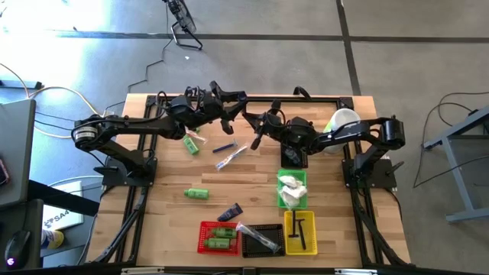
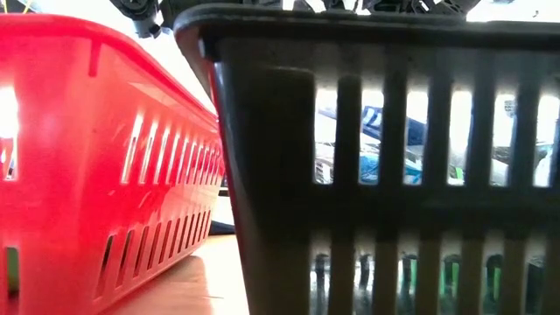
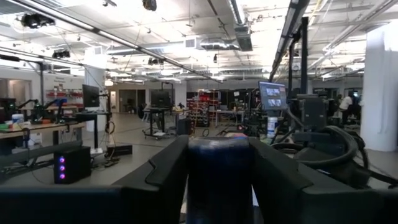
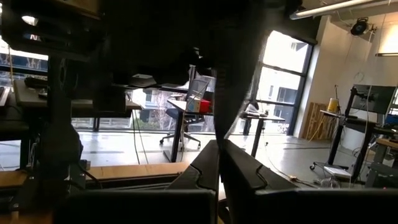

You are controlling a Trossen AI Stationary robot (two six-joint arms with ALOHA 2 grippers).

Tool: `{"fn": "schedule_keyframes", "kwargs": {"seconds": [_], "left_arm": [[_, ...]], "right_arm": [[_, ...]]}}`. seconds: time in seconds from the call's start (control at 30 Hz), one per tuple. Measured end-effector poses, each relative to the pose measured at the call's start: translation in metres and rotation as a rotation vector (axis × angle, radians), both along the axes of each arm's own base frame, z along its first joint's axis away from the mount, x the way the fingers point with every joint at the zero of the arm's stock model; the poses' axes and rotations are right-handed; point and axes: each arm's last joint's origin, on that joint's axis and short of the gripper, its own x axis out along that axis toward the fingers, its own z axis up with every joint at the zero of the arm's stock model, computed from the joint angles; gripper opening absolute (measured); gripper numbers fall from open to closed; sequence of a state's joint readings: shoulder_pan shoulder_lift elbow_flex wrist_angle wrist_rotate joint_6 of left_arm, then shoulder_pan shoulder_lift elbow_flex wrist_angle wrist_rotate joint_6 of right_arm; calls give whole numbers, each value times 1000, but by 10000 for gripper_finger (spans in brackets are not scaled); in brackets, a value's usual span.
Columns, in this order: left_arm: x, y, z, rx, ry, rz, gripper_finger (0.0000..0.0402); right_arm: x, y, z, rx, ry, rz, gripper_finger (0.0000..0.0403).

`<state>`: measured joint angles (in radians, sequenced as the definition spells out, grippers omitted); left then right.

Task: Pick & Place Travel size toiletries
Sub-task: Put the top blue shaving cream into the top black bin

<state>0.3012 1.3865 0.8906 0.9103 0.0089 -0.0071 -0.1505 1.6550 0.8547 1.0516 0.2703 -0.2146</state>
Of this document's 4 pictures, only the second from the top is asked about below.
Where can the blue white toothbrush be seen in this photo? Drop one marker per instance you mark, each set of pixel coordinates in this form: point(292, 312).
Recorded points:
point(372, 122)
point(369, 170)

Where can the dark blue lotion tube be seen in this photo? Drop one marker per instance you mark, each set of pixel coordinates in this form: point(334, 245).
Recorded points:
point(223, 227)

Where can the red plastic basket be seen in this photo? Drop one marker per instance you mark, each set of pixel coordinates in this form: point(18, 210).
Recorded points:
point(65, 153)

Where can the black plastic basket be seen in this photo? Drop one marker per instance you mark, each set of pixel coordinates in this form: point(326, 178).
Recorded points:
point(271, 153)

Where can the green plastic basket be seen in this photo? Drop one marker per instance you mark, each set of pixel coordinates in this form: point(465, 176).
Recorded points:
point(452, 275)

